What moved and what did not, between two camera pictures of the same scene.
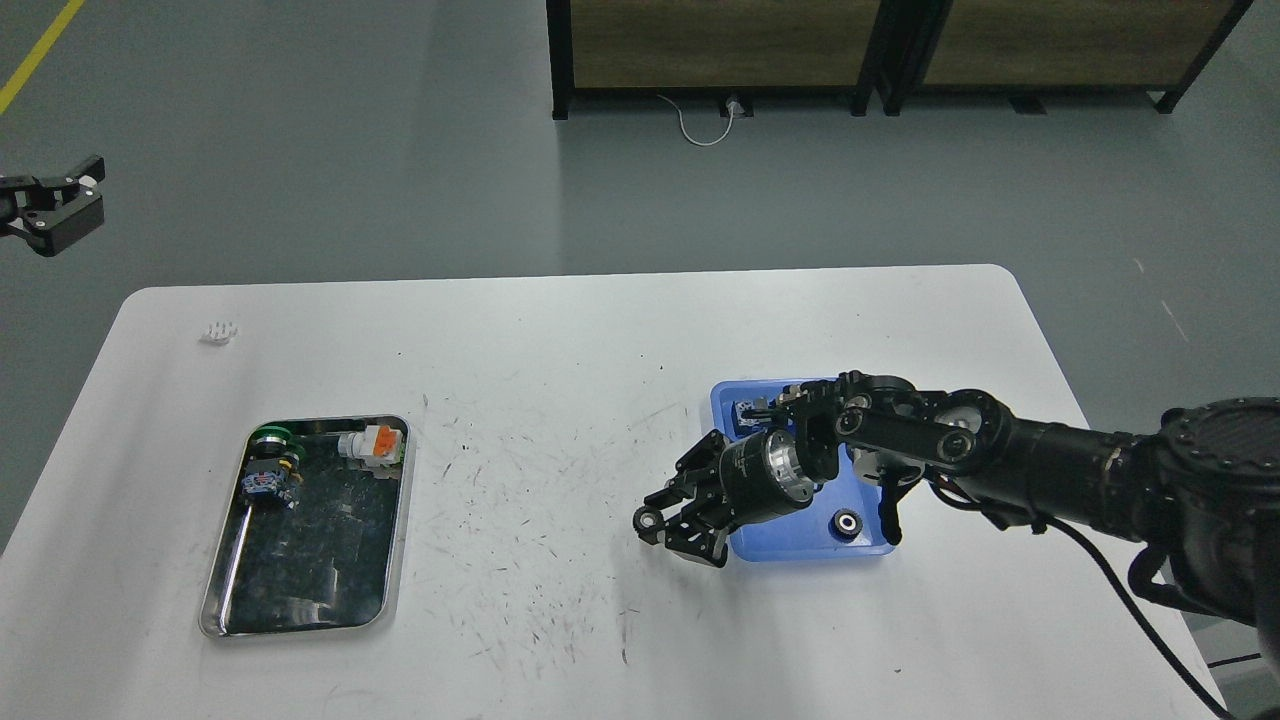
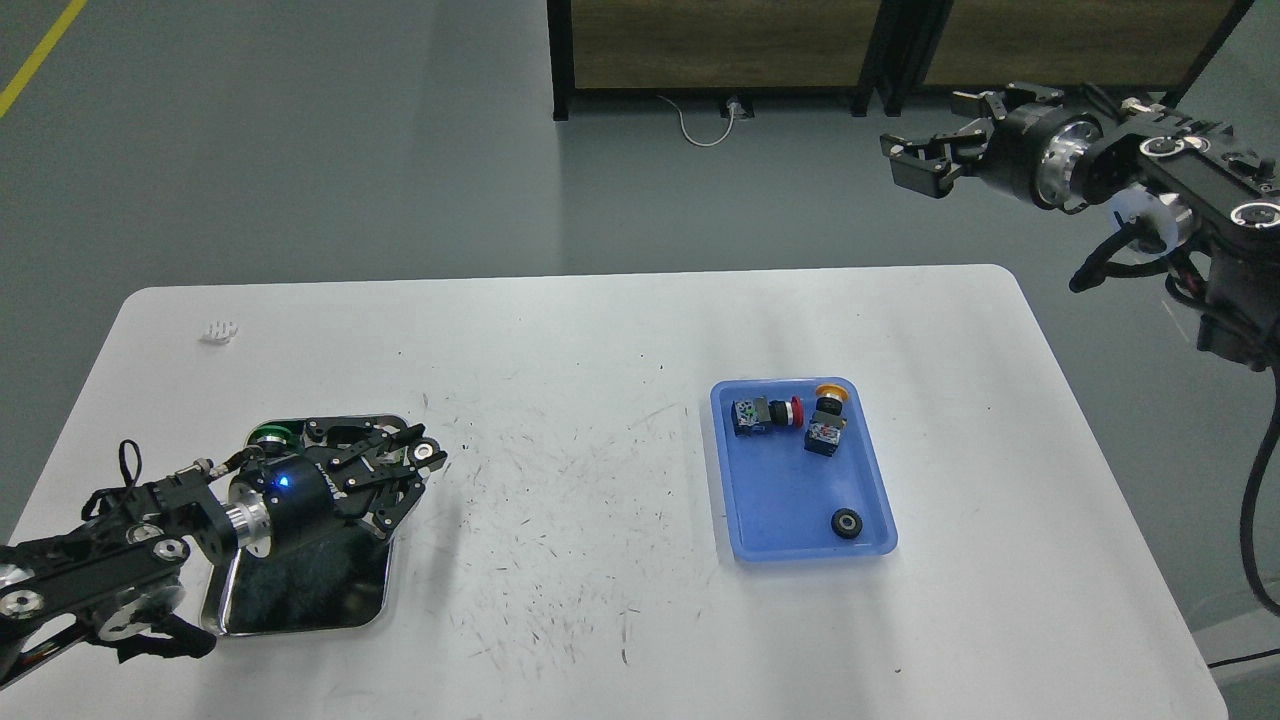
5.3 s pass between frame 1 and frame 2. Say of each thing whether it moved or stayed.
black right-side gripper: moved
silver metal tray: stayed
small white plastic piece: stayed
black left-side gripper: moved
